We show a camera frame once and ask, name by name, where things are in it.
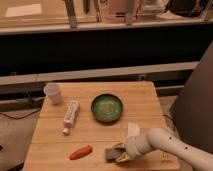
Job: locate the orange carrot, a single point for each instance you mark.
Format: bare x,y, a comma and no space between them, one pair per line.
81,152

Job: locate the grey eraser block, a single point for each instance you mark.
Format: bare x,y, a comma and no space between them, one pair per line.
112,153

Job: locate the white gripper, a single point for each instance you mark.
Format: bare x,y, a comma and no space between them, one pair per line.
135,147

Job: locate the green bowl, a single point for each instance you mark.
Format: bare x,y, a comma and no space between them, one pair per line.
107,108

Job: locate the grey chair back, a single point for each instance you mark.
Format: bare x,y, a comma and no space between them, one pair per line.
193,111

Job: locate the white paper cup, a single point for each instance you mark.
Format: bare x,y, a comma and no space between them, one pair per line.
53,92

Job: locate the white tube bottle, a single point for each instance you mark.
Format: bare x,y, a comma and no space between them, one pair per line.
70,116

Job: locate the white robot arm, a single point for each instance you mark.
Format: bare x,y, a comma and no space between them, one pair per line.
162,139

